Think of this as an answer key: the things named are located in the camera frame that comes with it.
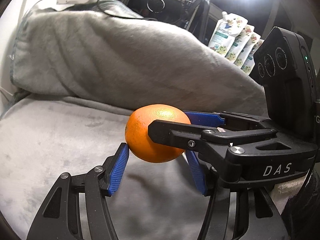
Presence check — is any white refill pouch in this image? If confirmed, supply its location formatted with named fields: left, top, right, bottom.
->
left=241, top=39, right=264, bottom=75
left=225, top=24, right=255, bottom=63
left=208, top=11, right=248, bottom=57
left=234, top=32, right=260, bottom=68

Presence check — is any black tripod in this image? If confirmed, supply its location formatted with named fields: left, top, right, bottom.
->
left=179, top=0, right=210, bottom=43

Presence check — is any large orange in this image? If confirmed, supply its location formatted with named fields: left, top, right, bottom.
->
left=124, top=103, right=192, bottom=164

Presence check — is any black cable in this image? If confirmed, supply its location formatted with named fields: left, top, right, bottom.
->
left=96, top=0, right=158, bottom=22

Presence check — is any white gloved right hand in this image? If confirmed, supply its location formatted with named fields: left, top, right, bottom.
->
left=270, top=176, right=306, bottom=214

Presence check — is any black right camera box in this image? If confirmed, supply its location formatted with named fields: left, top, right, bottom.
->
left=250, top=27, right=319, bottom=143

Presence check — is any grey seat cushion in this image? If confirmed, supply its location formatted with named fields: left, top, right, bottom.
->
left=1, top=95, right=208, bottom=239

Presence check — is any grey back pillow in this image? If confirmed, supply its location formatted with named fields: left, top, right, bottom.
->
left=10, top=1, right=267, bottom=116

